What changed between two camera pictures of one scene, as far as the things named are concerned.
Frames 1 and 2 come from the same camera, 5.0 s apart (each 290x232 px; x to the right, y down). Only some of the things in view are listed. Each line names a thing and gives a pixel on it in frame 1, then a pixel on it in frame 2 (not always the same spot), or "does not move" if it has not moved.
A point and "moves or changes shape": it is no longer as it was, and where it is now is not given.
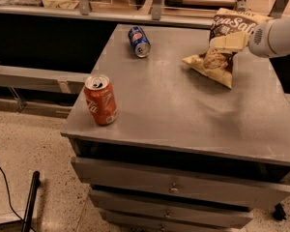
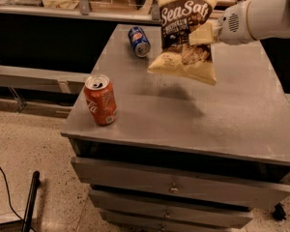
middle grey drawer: [172, 210] does not move
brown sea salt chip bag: [217, 65] moves or changes shape
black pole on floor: [31, 202] does not move
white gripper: [260, 42] to [232, 25]
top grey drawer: [181, 183] does not move
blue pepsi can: [139, 41] does not move
